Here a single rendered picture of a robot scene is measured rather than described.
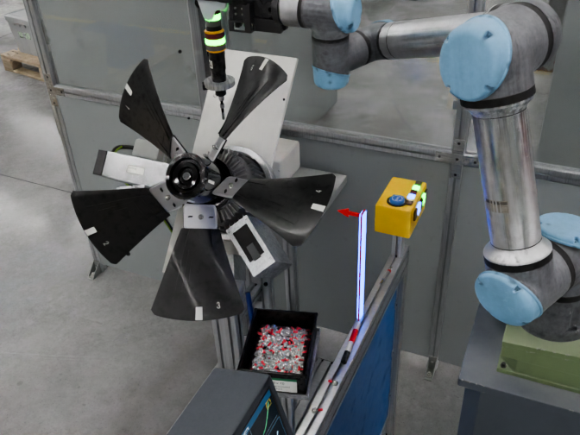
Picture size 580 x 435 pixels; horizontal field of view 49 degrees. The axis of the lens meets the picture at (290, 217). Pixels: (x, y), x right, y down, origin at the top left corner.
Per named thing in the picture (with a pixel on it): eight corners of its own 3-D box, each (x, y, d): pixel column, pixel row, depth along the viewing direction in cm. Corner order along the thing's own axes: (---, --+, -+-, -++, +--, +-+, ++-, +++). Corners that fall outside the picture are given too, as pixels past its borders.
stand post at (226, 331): (234, 427, 243) (207, 231, 192) (255, 435, 240) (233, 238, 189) (228, 437, 240) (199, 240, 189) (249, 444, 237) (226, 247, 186)
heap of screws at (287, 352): (260, 330, 171) (258, 321, 169) (312, 335, 168) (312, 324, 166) (244, 386, 155) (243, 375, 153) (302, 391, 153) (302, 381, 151)
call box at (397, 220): (390, 205, 190) (393, 175, 184) (424, 212, 186) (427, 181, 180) (374, 236, 178) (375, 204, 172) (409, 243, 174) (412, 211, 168)
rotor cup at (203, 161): (184, 161, 174) (159, 151, 162) (233, 154, 169) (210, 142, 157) (185, 214, 171) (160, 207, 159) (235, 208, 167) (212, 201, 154)
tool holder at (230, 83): (202, 78, 150) (197, 36, 144) (232, 74, 151) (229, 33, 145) (205, 92, 142) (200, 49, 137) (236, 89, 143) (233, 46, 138)
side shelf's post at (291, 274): (293, 351, 275) (284, 185, 228) (301, 354, 273) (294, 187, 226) (289, 357, 272) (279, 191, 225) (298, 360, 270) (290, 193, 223)
